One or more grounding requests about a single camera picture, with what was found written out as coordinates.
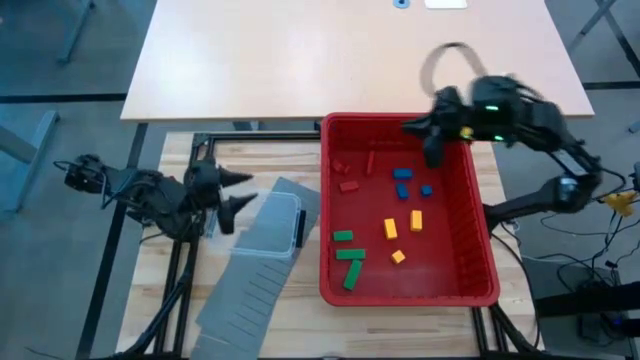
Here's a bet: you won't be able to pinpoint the large beige wooden desk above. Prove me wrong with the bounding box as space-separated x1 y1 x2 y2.
119 0 596 123

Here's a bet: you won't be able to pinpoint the black cable bundle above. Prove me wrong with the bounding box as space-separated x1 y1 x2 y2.
113 264 197 360
489 239 544 360

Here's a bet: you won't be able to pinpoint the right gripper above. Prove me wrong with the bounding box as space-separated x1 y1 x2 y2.
401 107 476 170

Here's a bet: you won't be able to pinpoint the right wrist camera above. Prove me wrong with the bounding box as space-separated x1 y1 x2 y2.
434 85 464 110

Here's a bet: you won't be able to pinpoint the red plastic bin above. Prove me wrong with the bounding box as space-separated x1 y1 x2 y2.
319 112 501 308

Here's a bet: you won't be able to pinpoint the black electronics box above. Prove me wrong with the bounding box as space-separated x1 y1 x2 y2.
577 279 634 346

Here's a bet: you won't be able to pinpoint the thin black cables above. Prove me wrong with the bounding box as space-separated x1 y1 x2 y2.
537 187 640 281

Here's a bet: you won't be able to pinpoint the clear plastic container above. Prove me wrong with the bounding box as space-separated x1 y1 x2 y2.
230 191 307 260

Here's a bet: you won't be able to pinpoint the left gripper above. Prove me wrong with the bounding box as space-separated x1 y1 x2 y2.
183 158 260 215

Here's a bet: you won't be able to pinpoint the yellow cable connector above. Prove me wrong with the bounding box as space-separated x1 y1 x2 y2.
599 189 639 217

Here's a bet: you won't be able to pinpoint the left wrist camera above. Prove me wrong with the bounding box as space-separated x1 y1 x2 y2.
215 205 237 236

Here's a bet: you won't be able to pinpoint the grey metal table leg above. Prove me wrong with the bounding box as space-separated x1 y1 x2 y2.
579 0 621 36
58 0 97 65
0 110 61 212

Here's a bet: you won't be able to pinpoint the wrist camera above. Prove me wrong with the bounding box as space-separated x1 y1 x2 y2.
215 205 237 236
434 85 464 110

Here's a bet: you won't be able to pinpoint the black camera cable loop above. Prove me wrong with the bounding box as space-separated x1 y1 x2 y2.
418 42 490 99

